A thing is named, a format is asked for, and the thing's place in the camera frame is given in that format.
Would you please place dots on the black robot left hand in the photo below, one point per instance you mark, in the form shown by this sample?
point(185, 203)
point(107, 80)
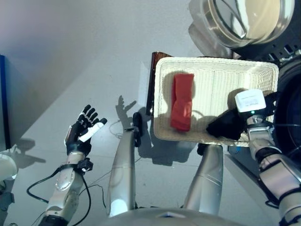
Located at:
point(78, 139)

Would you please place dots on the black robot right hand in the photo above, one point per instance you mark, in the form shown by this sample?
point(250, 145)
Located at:
point(271, 103)

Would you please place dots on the black cloth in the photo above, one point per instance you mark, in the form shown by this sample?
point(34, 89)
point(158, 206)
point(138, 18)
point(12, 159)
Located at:
point(225, 127)

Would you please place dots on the red cloth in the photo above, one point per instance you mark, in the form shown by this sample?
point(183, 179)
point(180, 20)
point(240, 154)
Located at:
point(182, 103)

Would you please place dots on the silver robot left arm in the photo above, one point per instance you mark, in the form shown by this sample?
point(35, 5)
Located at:
point(63, 186)

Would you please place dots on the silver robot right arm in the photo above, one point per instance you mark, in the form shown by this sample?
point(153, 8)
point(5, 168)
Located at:
point(277, 169)

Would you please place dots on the round washing machine door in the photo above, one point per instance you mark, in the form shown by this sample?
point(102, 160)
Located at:
point(247, 23)

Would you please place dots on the silver robot left leg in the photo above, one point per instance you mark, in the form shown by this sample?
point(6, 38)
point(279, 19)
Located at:
point(124, 169)

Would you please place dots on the silver robot leg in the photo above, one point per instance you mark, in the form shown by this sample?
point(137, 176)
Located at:
point(209, 179)
point(124, 169)

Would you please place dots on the white woven wicker basket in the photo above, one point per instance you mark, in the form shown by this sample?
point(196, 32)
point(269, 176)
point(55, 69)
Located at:
point(216, 80)

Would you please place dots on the white rounded device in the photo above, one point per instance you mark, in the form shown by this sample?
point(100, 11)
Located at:
point(7, 167)

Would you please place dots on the flat panel with dark edge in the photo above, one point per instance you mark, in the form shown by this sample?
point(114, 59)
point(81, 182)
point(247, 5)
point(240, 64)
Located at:
point(3, 101)

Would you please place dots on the dark brown wooden stool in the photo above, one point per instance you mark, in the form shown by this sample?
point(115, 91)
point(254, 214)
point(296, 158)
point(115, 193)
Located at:
point(151, 84)

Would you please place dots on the silver robot right leg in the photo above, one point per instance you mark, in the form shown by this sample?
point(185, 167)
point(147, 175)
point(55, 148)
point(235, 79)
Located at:
point(209, 179)

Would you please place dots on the silver robot torso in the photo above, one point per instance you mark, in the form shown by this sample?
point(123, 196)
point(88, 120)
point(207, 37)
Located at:
point(176, 217)

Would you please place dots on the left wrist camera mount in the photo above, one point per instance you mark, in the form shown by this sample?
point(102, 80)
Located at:
point(85, 164)

